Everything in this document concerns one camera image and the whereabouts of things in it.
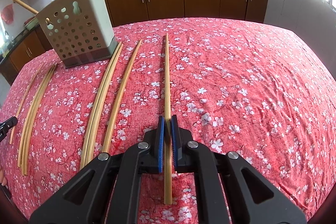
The lower wooden cabinets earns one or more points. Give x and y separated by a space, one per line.
157 1

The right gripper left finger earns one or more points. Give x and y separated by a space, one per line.
107 189

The red floral tablecloth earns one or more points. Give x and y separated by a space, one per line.
237 86

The left hand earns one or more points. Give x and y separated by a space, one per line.
3 180

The green perforated utensil holder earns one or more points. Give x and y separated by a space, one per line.
80 31

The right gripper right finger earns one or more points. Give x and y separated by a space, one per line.
228 188

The red plastic bag on wall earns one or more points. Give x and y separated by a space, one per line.
7 14

